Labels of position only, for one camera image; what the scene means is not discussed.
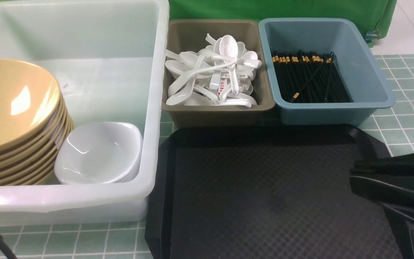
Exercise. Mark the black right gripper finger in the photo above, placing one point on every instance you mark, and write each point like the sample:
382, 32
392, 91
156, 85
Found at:
402, 166
392, 192

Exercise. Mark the stack of yellow bowls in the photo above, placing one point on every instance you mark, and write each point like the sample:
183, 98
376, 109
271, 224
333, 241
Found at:
34, 123

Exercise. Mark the stack of white dishes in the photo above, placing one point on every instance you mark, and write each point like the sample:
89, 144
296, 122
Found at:
100, 152

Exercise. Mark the blue chopstick bin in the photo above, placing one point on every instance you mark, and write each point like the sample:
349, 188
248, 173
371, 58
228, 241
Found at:
362, 75

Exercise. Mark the bundle of black chopsticks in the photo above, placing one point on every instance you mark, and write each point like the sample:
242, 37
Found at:
309, 77

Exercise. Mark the green backdrop cloth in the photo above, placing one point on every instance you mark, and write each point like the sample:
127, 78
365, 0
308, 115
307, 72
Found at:
369, 16

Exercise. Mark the large white plastic tub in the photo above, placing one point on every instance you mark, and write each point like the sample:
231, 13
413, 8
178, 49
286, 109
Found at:
108, 56

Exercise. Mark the black serving tray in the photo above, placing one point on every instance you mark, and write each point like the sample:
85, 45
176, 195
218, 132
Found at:
276, 192

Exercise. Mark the pile of white spoons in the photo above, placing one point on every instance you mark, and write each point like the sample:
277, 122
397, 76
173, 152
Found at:
221, 73

